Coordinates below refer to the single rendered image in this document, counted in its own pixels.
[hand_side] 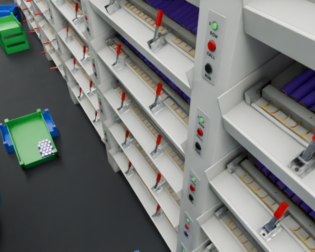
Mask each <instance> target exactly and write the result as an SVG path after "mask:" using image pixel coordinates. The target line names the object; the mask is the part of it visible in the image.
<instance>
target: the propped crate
mask: <svg viewBox="0 0 315 252"><path fill-rule="evenodd" d="M4 121H5V123H6V126H7V129H8V132H9V135H10V138H11V141H12V144H13V146H14V149H15V152H16V155H17V158H18V161H19V164H20V166H21V168H22V169H23V170H26V169H28V168H31V167H33V166H36V165H39V164H41V163H44V162H47V161H49V160H52V159H54V158H57V157H59V155H58V151H57V149H56V146H55V144H54V142H53V139H52V137H51V134H50V132H49V129H48V127H47V124H46V122H45V120H44V117H43V115H42V113H41V110H40V109H37V112H35V113H31V114H28V115H25V116H22V117H19V118H15V119H12V120H8V119H5V120H4ZM45 139H48V140H49V141H51V144H52V146H53V152H54V154H52V155H49V156H46V157H44V158H42V156H41V153H40V151H39V148H38V144H39V141H42V140H45Z"/></svg>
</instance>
